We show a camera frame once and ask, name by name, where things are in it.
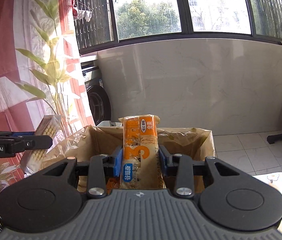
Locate washing machine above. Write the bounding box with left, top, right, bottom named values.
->
left=80, top=59, right=112, bottom=127

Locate black framed window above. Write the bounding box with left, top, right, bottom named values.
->
left=74, top=0, right=282, bottom=55

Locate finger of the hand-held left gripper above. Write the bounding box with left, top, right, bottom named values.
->
left=5, top=135, right=53, bottom=155
left=0, top=131, right=35, bottom=138

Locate translucent plastic liner bag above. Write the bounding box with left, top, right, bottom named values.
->
left=42, top=125, right=216, bottom=193

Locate brown cardboard box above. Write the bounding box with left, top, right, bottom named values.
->
left=76, top=126, right=216, bottom=193

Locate white box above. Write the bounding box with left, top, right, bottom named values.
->
left=95, top=121, right=123, bottom=128

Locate printed tablecloth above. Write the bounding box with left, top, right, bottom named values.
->
left=252, top=172, right=282, bottom=240

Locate yellow biscuit snack packet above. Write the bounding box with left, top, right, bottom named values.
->
left=20, top=114, right=63, bottom=177

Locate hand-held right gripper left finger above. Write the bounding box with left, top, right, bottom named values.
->
left=41, top=147, right=123, bottom=198

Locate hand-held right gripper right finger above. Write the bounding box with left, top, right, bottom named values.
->
left=159, top=145, right=243, bottom=197

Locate orange bread snack packet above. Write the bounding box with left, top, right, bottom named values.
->
left=118, top=114, right=167, bottom=190

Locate printed plant curtain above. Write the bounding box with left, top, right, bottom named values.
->
left=0, top=0, right=96, bottom=180

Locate hanging laundry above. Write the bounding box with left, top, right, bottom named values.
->
left=72, top=0, right=93, bottom=22

